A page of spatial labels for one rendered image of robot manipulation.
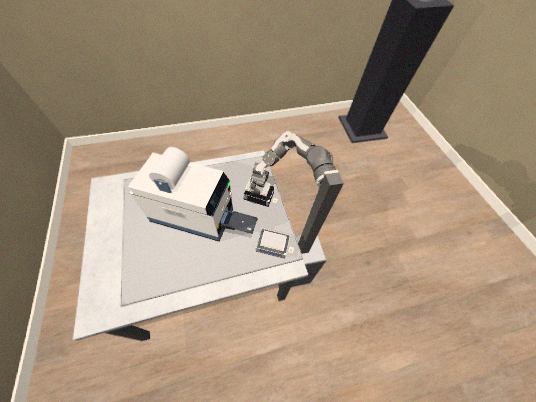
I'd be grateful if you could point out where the white foil roll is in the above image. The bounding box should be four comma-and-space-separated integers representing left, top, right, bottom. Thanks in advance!
149, 147, 190, 190

